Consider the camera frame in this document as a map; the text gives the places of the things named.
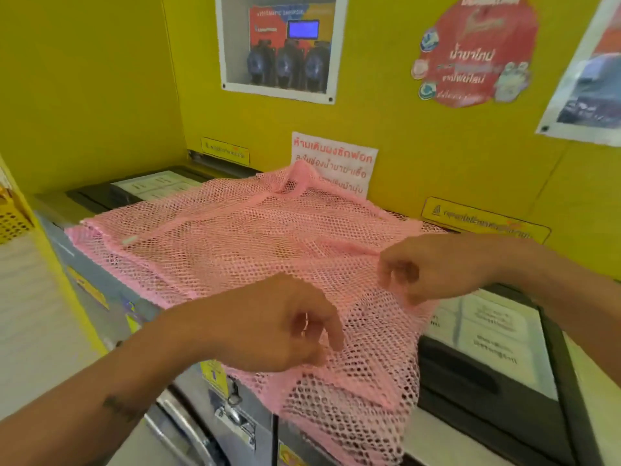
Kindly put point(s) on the pink mesh laundry bag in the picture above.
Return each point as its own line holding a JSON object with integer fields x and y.
{"x": 242, "y": 228}

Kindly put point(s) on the small yellow warning label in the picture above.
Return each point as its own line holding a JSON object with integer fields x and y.
{"x": 225, "y": 151}
{"x": 485, "y": 220}

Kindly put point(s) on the round red sticker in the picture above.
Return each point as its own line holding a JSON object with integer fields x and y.
{"x": 475, "y": 53}

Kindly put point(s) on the person's right forearm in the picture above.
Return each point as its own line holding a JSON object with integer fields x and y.
{"x": 572, "y": 296}

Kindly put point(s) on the person's left hand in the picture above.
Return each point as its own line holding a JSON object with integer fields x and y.
{"x": 252, "y": 325}

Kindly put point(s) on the white framed dispenser window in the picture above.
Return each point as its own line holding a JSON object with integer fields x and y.
{"x": 281, "y": 48}
{"x": 587, "y": 92}

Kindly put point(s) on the stainless steel washing machine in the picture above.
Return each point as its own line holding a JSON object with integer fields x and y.
{"x": 597, "y": 407}
{"x": 97, "y": 296}

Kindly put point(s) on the white notice with red letters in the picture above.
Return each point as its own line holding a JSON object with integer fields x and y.
{"x": 335, "y": 155}

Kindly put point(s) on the person's left forearm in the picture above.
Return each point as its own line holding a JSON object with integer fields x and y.
{"x": 73, "y": 407}

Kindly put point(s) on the small yellow plastic basket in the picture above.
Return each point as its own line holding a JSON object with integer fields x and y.
{"x": 14, "y": 223}

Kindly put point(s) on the person's right hand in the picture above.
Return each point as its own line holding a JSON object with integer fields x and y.
{"x": 451, "y": 266}

